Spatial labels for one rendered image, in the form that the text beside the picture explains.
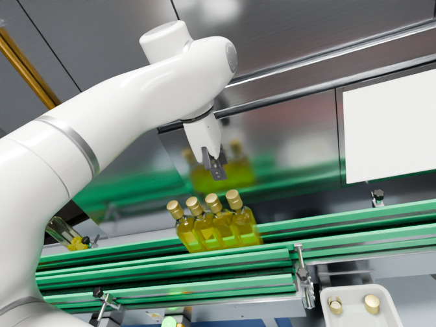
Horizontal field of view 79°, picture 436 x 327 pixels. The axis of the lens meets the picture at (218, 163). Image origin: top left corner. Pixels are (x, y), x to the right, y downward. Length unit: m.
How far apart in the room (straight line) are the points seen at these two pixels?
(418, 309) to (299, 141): 0.70
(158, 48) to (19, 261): 0.34
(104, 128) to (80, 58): 0.45
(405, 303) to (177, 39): 1.06
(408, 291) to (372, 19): 0.88
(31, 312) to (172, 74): 0.32
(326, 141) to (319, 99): 0.13
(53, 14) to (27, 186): 0.52
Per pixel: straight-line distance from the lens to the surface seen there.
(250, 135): 0.72
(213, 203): 0.70
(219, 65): 0.42
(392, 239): 0.87
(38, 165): 0.30
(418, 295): 1.19
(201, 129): 0.52
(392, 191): 1.02
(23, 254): 0.31
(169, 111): 0.39
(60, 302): 1.15
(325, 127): 0.74
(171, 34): 0.47
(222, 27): 0.64
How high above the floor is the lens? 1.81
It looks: 36 degrees down
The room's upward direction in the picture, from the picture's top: 23 degrees counter-clockwise
